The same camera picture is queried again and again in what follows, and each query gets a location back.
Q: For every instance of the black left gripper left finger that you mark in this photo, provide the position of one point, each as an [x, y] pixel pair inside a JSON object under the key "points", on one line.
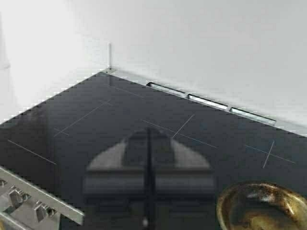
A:
{"points": [[116, 185]]}

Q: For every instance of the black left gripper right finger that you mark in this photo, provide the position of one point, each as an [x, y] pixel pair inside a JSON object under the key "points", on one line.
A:
{"points": [[180, 185]]}

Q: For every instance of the dark steel frying pan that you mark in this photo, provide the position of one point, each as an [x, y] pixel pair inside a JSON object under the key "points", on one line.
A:
{"points": [[258, 205]]}

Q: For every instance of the black glass stove cooktop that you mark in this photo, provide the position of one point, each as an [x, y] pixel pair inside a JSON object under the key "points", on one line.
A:
{"points": [[144, 119]]}

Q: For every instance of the right steel stove knob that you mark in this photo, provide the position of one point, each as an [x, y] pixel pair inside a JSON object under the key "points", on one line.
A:
{"points": [[43, 211]]}

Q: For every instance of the steel stove knob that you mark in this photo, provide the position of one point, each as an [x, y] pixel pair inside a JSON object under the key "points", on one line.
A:
{"points": [[18, 197], [43, 211]]}

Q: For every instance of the stainless steel oven range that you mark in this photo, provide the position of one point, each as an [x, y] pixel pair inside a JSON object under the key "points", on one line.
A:
{"points": [[36, 198]]}

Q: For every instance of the middle steel stove knob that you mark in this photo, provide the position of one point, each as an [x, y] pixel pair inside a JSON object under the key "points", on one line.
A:
{"points": [[18, 197]]}

